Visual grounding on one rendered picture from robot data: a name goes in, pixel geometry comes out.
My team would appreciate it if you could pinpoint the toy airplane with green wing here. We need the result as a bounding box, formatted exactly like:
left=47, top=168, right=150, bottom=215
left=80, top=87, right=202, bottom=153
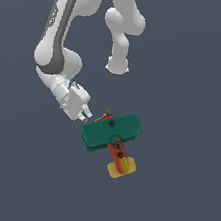
left=73, top=103, right=146, bottom=182

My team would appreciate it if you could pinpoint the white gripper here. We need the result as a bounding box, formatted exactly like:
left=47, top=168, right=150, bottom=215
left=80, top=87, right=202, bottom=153
left=58, top=81, right=98, bottom=125

